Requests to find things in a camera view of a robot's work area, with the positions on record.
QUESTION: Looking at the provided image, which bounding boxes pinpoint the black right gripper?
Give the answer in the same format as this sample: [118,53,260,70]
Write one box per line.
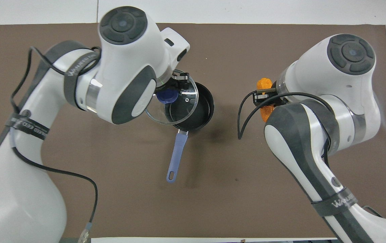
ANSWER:
[253,87,290,106]

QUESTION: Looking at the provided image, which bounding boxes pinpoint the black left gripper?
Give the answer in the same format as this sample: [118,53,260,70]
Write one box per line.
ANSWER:
[155,72,190,94]

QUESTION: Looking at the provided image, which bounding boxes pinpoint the orange corn cob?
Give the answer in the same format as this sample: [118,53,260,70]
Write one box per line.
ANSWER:
[257,78,276,123]

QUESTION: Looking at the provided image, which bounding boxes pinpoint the glass lid with blue knob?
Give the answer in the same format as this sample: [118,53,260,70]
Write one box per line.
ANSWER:
[144,69,199,126]

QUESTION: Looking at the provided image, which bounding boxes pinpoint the brown table mat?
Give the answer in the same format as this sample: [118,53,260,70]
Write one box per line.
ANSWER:
[0,23,386,238]

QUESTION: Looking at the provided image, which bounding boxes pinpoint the black pot with blue handle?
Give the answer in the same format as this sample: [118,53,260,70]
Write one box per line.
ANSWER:
[163,82,215,183]

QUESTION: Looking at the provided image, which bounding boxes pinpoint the grey velcro cable strap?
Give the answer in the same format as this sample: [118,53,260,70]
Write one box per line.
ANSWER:
[5,111,50,141]
[63,50,102,110]
[311,192,359,217]

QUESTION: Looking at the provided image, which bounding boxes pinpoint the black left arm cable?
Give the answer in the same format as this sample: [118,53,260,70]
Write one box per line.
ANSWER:
[10,46,102,243]

